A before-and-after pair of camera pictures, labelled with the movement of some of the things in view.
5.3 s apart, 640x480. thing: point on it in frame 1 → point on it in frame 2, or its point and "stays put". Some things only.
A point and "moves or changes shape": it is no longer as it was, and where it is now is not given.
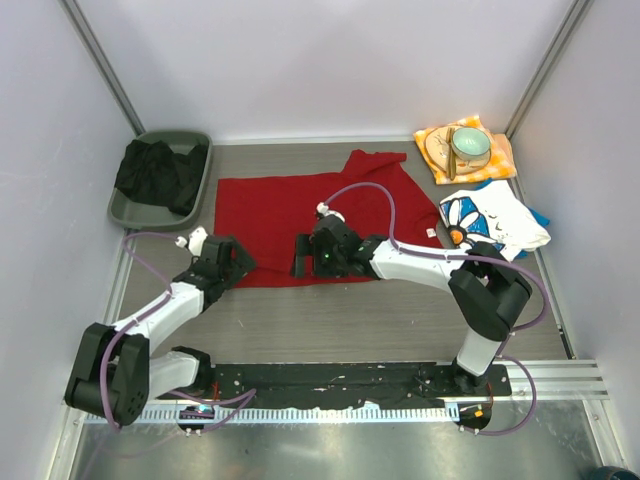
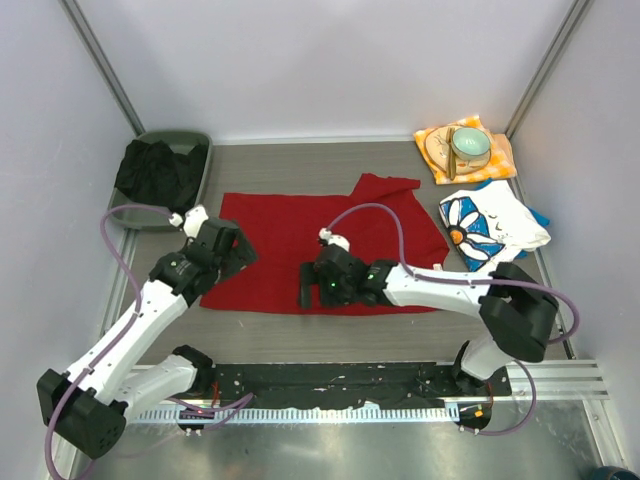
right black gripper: (306, 245) → (310, 275)
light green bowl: (470, 144) stays put
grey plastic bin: (183, 143) → (142, 219)
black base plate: (308, 384) stays put
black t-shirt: (152, 173) stays put
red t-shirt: (371, 195) moves or changes shape
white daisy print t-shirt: (493, 213) stays put
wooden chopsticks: (452, 166) stays put
